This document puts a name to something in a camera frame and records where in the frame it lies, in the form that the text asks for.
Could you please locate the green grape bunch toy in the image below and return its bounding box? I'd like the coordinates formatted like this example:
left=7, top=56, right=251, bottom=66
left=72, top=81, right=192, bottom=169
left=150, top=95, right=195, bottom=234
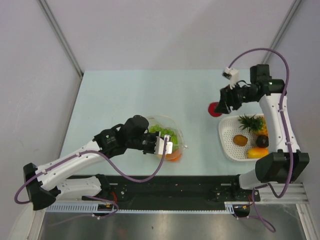
left=148, top=124, right=178, bottom=145

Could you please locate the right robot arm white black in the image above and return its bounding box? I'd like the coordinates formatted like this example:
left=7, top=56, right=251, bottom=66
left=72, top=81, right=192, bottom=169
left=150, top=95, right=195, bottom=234
left=214, top=64, right=310, bottom=201

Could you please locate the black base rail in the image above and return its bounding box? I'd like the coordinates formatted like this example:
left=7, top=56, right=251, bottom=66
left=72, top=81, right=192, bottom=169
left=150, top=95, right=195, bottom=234
left=93, top=174, right=270, bottom=212

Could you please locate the yellow orange mango toy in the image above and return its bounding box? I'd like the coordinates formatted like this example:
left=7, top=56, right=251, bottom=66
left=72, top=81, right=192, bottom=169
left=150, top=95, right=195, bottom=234
left=247, top=147, right=269, bottom=159

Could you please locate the red apple toy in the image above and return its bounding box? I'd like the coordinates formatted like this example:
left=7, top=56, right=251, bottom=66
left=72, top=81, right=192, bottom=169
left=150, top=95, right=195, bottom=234
left=208, top=102, right=222, bottom=118

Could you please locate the white slotted cable duct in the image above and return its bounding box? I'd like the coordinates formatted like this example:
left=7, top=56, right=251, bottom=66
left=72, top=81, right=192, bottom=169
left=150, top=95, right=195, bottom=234
left=46, top=201, right=237, bottom=215

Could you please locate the right aluminium frame post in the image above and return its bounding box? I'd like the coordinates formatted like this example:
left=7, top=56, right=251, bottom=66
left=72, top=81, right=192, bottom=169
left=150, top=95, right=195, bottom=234
left=260, top=0, right=304, bottom=66

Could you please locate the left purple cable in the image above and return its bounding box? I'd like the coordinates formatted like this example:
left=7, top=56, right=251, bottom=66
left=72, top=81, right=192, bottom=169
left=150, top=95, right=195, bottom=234
left=14, top=134, right=169, bottom=205

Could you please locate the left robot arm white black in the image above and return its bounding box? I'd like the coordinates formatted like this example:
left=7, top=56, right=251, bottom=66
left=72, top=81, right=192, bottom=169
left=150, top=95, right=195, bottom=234
left=21, top=115, right=171, bottom=211

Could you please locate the orange toy fruit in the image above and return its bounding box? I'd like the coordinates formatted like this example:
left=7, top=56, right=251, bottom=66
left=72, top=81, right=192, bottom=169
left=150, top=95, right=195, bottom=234
left=165, top=149, right=182, bottom=162

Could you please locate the pineapple toy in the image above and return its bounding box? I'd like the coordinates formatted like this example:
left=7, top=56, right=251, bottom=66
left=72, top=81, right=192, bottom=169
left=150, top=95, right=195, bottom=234
left=237, top=115, right=269, bottom=137

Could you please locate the brown kiwi toy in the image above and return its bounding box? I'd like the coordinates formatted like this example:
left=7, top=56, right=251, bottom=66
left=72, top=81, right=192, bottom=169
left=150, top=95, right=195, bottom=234
left=233, top=134, right=248, bottom=147

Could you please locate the yellow lemon toy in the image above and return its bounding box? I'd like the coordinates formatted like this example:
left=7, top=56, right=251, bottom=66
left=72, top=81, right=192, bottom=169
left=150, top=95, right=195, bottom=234
left=157, top=154, right=167, bottom=161

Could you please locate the dark purple plum toy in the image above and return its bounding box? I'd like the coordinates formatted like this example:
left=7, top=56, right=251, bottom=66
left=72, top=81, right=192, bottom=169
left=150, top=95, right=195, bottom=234
left=255, top=135, right=269, bottom=148

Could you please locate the left aluminium frame post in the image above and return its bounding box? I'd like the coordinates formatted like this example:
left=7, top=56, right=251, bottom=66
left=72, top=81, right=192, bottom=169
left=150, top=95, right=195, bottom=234
left=36, top=0, right=84, bottom=79

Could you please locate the aluminium frame post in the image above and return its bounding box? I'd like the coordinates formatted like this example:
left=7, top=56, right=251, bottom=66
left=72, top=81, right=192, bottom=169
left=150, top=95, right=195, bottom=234
left=260, top=0, right=304, bottom=66
left=36, top=0, right=84, bottom=79

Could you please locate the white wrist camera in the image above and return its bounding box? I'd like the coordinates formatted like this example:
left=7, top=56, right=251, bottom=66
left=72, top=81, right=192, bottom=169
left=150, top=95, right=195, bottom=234
left=222, top=67, right=240, bottom=89
left=154, top=134, right=173, bottom=155

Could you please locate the clear zip top bag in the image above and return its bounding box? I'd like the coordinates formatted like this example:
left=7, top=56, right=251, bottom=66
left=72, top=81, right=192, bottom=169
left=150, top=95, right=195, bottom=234
left=146, top=114, right=188, bottom=162

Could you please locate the white perforated plastic basket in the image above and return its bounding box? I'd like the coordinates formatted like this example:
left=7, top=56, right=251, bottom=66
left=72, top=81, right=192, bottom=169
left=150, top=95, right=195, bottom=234
left=218, top=114, right=264, bottom=162

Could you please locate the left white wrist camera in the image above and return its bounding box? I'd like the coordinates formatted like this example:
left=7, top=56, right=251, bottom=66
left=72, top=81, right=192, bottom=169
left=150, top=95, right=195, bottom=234
left=154, top=134, right=173, bottom=155

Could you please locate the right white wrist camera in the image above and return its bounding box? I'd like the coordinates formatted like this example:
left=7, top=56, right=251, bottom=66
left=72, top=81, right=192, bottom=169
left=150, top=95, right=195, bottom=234
left=222, top=67, right=240, bottom=89

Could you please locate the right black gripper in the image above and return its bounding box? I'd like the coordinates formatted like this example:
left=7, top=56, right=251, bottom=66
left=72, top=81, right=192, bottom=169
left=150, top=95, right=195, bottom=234
left=213, top=81, right=256, bottom=115

